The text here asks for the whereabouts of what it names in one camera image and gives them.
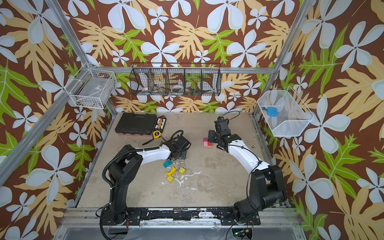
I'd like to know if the yellow arch block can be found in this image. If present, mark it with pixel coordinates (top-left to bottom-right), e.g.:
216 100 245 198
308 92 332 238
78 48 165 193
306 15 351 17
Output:
166 167 176 176

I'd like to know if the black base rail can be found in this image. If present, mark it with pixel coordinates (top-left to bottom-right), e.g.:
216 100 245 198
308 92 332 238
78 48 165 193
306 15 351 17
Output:
98 207 261 226

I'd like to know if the yellow tape measure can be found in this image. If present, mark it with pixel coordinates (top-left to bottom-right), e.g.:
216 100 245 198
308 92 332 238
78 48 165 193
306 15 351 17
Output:
153 131 162 139

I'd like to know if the yellow cube block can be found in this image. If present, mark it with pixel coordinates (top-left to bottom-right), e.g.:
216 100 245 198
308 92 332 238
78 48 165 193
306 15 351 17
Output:
167 176 174 183

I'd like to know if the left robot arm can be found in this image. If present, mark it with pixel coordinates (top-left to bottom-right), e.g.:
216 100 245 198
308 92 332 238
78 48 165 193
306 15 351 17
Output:
100 135 191 226

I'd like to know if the black tool case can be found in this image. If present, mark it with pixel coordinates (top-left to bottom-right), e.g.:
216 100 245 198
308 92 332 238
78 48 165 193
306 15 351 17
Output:
115 113 157 136

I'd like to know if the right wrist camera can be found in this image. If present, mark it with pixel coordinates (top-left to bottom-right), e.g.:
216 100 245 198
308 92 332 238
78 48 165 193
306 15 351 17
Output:
215 117 230 135

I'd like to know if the yellow-green cube block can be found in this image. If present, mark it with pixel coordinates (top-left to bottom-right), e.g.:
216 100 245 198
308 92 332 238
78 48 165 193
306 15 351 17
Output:
179 168 186 175

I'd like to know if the white wire basket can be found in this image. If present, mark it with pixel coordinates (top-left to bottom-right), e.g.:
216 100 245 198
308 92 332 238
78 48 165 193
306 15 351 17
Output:
65 64 117 109

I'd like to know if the black wire basket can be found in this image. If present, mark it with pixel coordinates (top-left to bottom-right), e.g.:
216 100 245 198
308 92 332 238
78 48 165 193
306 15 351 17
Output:
128 63 222 96

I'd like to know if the teal wood block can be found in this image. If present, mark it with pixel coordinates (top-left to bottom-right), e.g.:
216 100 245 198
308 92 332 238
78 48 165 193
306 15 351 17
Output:
163 160 173 168

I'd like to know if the blue object in basket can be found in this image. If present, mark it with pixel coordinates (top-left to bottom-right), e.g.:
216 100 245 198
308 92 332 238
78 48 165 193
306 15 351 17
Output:
262 107 278 117

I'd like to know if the white mesh basket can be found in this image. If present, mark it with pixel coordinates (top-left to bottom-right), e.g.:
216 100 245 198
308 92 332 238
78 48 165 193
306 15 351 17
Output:
258 87 315 138

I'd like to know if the red black cable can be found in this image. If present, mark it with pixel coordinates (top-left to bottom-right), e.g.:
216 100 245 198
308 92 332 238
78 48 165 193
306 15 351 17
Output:
142 134 169 147

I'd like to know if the electronics board with led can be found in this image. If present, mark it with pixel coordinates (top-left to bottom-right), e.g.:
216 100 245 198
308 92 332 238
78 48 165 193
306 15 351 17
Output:
232 228 253 240

